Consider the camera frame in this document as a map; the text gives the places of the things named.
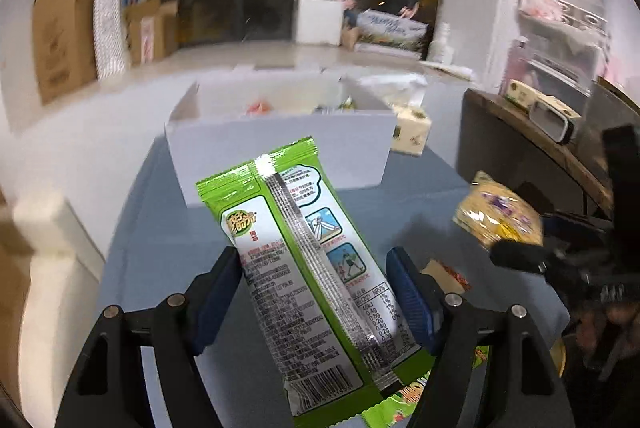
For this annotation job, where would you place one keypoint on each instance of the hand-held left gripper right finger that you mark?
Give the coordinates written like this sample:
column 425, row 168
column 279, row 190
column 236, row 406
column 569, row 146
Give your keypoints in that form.
column 405, row 288

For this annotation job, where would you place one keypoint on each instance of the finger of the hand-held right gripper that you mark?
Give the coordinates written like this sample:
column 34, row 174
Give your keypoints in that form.
column 525, row 255
column 575, row 228

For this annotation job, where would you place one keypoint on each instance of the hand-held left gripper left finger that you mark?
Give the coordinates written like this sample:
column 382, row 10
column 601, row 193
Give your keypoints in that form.
column 220, row 288

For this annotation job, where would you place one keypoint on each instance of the brown snack packet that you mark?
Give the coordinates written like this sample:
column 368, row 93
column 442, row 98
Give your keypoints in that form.
column 442, row 275

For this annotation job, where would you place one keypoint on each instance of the yellow snack packet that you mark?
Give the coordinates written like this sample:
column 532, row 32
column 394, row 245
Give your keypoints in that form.
column 495, row 208

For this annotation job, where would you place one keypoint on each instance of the green and white snack packet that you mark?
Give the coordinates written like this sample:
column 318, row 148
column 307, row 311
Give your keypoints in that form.
column 300, row 283

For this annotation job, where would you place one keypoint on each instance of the green seaweed snack packet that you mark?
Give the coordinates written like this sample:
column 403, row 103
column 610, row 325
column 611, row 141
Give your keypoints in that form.
column 395, row 408

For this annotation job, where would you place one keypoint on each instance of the white cardboard box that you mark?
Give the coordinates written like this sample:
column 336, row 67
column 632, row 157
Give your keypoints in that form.
column 280, row 148

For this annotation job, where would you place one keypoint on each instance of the orange snack packet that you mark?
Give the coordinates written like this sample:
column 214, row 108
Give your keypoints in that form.
column 259, row 108

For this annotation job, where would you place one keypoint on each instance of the person's right hand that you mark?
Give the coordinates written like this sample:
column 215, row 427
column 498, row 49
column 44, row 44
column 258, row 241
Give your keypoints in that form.
column 605, row 333

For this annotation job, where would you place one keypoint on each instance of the white digital clock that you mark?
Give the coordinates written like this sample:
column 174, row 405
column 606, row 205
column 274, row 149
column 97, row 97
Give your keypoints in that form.
column 552, row 120

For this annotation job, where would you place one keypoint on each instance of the round wooden table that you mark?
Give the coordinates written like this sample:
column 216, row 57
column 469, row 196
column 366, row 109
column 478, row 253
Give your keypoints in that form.
column 500, row 143

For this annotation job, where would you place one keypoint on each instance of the cream carton box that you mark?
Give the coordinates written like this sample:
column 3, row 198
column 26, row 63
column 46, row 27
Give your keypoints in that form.
column 520, row 93

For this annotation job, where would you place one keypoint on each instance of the cream tissue pack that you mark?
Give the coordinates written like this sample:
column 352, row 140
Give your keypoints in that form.
column 412, row 133

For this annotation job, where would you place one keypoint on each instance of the cream sofa cushion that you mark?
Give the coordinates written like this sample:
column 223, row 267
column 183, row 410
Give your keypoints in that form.
column 55, row 268

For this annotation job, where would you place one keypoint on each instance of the white storage rack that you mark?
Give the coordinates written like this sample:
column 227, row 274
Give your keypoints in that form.
column 565, row 53

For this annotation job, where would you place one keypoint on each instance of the pink floral cloth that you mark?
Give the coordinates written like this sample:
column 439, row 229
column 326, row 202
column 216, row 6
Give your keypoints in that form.
column 540, row 3

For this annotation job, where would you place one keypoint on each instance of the small brown cardboard piece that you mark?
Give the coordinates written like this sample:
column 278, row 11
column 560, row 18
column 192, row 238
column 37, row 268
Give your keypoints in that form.
column 350, row 39

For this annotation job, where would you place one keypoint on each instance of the printed gift box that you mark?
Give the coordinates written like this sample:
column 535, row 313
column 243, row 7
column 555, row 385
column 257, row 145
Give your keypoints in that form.
column 392, row 33

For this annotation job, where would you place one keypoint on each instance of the small open cardboard box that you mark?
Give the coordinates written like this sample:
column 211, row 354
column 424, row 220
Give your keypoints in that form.
column 150, row 33

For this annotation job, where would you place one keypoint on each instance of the white foam box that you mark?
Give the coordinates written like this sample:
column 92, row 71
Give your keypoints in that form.
column 319, row 22

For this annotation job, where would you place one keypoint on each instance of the white dotted paper bag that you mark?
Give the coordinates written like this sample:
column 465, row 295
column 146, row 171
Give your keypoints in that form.
column 110, row 23

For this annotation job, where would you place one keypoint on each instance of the large brown cardboard box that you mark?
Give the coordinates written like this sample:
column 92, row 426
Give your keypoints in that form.
column 65, row 43

